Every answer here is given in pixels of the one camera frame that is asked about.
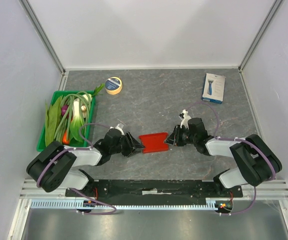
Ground green long beans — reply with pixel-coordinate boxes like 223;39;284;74
52;91;94;146

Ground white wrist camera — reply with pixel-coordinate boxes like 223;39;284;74
110;121;125;135
179;109;191;129

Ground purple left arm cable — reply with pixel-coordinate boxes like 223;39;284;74
36;122;118;216

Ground masking tape roll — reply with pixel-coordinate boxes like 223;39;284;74
105;76;123;95

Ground razor package box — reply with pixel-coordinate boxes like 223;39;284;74
201;73;226;104

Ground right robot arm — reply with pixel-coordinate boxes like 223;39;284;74
164;117;282;197

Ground bok choy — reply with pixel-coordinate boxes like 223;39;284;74
69;98;85;143

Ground purple onion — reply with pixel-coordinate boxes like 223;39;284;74
61;105;68;116

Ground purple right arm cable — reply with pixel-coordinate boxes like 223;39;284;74
186;101;277;216

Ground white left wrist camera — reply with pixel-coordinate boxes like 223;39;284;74
110;121;125;135

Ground green leafy vegetables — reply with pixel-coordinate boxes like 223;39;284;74
44;96;62;147

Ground red paper box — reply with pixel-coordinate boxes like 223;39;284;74
139;132;169;154

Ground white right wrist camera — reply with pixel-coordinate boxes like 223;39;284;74
179;109;191;129

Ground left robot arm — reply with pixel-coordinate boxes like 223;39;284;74
26;124;145;197

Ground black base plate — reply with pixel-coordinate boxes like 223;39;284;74
65;178;244;206

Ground green plastic tray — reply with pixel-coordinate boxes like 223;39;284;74
36;90;97;153

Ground orange carrot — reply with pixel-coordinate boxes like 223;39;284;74
62;131;70;145

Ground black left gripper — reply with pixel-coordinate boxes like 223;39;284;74
110;131;145;157

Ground slotted cable duct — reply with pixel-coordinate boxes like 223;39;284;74
30;198;221;210

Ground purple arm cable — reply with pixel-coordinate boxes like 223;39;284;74
186;101;277;216
36;122;118;216

